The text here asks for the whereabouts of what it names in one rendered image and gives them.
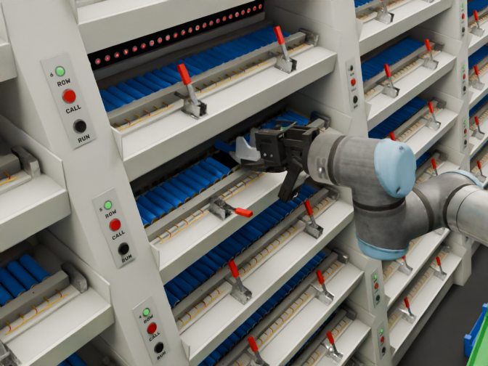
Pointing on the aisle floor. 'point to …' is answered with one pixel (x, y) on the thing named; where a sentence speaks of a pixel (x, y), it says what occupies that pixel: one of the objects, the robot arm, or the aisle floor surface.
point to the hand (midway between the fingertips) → (238, 154)
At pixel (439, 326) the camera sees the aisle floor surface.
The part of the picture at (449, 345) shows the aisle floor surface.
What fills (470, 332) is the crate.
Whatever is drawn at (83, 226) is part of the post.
